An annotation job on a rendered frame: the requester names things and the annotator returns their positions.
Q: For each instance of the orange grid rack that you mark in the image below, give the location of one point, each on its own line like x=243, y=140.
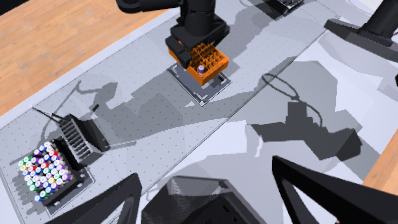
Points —
x=210, y=71

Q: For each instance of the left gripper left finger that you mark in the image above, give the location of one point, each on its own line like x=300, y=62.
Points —
x=97, y=209

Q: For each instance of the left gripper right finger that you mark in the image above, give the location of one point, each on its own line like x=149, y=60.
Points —
x=348, y=202

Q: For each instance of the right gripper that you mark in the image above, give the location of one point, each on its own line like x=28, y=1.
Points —
x=192, y=29

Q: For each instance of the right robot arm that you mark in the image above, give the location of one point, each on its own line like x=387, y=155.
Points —
x=383, y=23

